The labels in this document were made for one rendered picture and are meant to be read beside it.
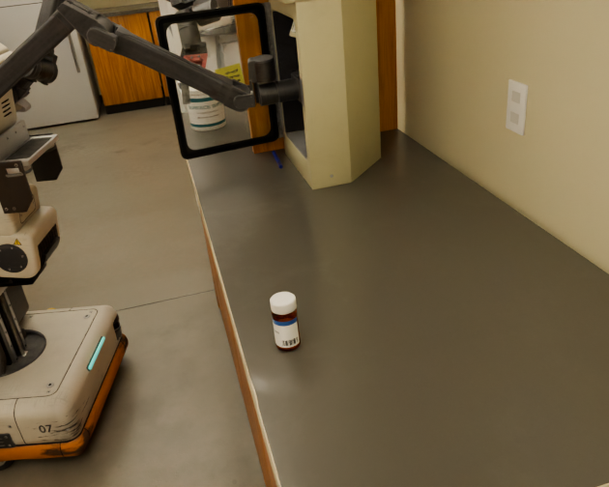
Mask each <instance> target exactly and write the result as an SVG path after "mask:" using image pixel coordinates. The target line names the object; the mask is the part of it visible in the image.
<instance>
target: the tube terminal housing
mask: <svg viewBox="0 0 609 487"><path fill-rule="evenodd" d="M269 2H270V3H271V12H272V20H273V12H279V13H281V14H285V15H287V16H289V17H291V18H293V20H294V23H295V30H296V41H297V50H298V61H299V72H300V78H301V79H302V80H303V89H304V106H303V113H304V133H305V144H306V153H307V159H305V157H304V156H303V155H302V154H301V153H300V151H299V150H298V149H297V148H296V147H295V145H294V144H293V143H292V142H291V140H290V139H289V138H288V137H287V136H286V132H285V129H284V134H285V139H284V138H283V139H284V148H285V154H286V155H287V156H288V157H289V158H290V160H291V161H292V162H293V164H294V165H295V166H296V168H297V169H298V170H299V172H300V173H301V174H302V176H303V177H304V179H305V180H306V181H307V183H308V184H309V185H310V187H311V188H312V189H318V188H323V187H328V186H338V185H343V184H348V183H352V182H353V181H355V180H356V179H357V178H358V177H359V176H360V175H361V174H362V173H363V172H364V171H365V170H366V169H368V168H369V167H370V166H371V165H372V164H374V163H375V162H376V161H377V160H378V159H379V158H381V136H380V106H379V76H378V47H377V17H376V0H295V2H294V3H291V4H284V3H281V2H279V1H276V0H269Z"/></svg>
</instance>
